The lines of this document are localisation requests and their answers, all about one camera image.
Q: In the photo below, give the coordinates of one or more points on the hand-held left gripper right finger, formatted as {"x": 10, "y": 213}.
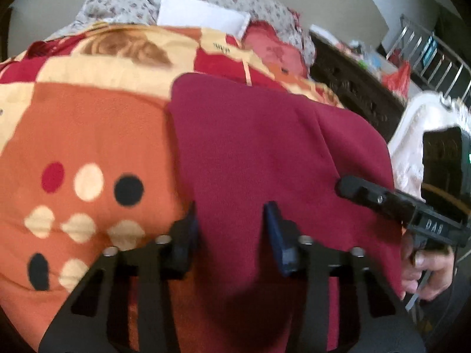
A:
{"x": 273, "y": 228}

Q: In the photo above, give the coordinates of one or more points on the maroon shirt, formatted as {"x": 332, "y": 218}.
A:
{"x": 257, "y": 147}

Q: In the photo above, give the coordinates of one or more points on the white pillow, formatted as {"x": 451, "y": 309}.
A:
{"x": 202, "y": 16}

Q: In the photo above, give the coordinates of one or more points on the red heart-shaped pillow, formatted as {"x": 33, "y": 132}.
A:
{"x": 276, "y": 49}

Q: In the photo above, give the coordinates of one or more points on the dark carved wooden cabinet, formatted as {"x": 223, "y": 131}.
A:
{"x": 353, "y": 84}

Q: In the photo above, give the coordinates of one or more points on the metal rack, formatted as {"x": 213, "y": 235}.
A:
{"x": 434, "y": 55}

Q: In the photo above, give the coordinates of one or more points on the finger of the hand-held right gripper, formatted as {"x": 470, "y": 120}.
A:
{"x": 375, "y": 198}

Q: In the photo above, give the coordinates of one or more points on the person's right hand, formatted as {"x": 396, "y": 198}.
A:
{"x": 428, "y": 268}

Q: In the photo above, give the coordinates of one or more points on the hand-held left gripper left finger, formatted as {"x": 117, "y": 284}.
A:
{"x": 188, "y": 226}

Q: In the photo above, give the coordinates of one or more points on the orange red printed blanket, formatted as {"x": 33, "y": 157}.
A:
{"x": 99, "y": 125}

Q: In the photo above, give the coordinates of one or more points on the red plastic bag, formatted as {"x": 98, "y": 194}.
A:
{"x": 397, "y": 81}

